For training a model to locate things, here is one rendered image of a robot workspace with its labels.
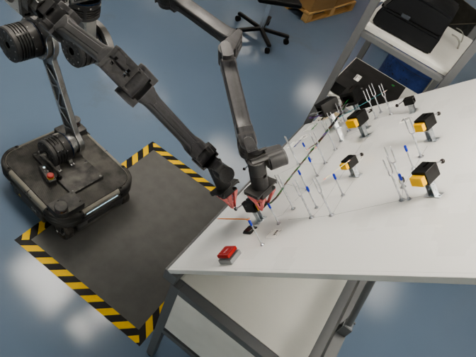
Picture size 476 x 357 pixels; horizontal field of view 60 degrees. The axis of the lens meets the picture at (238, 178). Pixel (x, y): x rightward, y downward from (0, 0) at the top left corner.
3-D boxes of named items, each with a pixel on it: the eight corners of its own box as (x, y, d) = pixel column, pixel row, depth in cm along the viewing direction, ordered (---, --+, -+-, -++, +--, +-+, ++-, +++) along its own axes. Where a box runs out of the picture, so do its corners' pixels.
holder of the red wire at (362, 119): (382, 123, 175) (373, 100, 172) (365, 139, 169) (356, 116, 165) (372, 125, 179) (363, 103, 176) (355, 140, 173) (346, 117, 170)
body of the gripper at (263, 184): (278, 183, 139) (275, 166, 135) (258, 202, 134) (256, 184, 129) (262, 178, 143) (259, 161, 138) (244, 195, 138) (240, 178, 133)
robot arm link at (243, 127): (217, 61, 155) (216, 41, 145) (232, 59, 156) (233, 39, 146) (240, 163, 138) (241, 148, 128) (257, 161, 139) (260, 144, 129)
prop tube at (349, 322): (340, 329, 138) (367, 275, 118) (343, 322, 140) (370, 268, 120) (349, 333, 137) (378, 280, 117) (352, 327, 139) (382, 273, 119)
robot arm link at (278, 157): (240, 151, 140) (241, 138, 132) (271, 139, 142) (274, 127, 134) (254, 181, 135) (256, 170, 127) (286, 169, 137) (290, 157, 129)
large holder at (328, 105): (363, 115, 197) (351, 87, 193) (332, 132, 195) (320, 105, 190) (355, 113, 204) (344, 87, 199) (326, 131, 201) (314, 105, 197)
